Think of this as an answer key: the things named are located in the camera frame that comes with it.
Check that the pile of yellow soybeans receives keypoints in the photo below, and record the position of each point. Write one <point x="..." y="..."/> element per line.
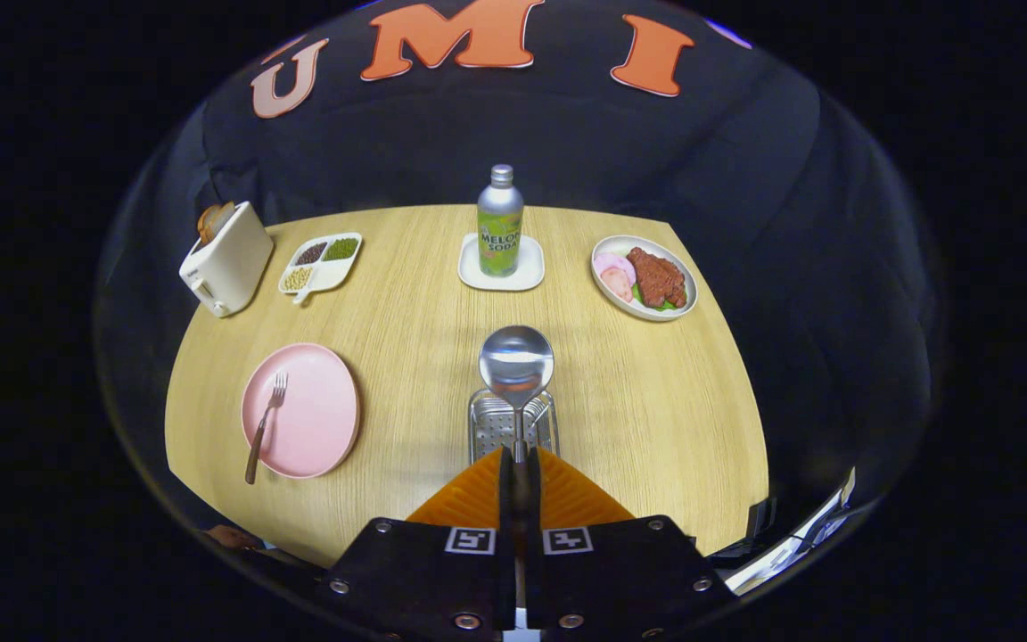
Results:
<point x="298" y="278"/>

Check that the pile of green beans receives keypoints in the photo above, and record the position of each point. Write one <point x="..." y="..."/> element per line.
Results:
<point x="341" y="249"/>

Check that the white toaster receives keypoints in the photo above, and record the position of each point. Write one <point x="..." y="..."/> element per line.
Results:
<point x="233" y="263"/>

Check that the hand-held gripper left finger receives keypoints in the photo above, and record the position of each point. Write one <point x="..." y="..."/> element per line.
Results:
<point x="506" y="499"/>

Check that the brown grilled meat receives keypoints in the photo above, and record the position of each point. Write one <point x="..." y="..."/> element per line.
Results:
<point x="658" y="278"/>

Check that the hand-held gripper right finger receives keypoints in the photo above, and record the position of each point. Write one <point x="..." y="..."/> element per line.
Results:
<point x="533" y="499"/>

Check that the white oval food plate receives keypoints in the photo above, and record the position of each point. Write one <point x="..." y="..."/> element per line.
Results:
<point x="687" y="285"/>

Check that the green label soda bottle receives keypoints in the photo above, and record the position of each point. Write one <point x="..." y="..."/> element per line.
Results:
<point x="500" y="227"/>

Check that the green lettuce leaf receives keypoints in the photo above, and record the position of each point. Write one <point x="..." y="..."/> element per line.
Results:
<point x="639" y="298"/>

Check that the pale toast slice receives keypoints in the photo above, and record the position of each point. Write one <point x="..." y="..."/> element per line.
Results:
<point x="221" y="215"/>

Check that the white divided dish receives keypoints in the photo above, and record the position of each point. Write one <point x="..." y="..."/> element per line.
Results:
<point x="328" y="275"/>

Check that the pink ham slice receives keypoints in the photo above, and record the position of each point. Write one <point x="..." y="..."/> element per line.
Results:
<point x="613" y="265"/>
<point x="618" y="284"/>

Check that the pile of dark beans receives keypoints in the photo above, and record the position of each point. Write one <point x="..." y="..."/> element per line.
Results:
<point x="310" y="254"/>

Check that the brown toast slice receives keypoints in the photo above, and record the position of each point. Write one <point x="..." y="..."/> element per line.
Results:
<point x="207" y="224"/>

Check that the pink round plate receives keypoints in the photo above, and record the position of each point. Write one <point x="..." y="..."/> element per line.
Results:
<point x="313" y="419"/>

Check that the white square coaster plate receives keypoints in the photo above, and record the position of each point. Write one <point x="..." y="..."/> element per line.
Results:
<point x="527" y="272"/>

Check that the black backdrop cloth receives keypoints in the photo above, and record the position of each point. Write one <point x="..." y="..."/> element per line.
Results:
<point x="567" y="134"/>

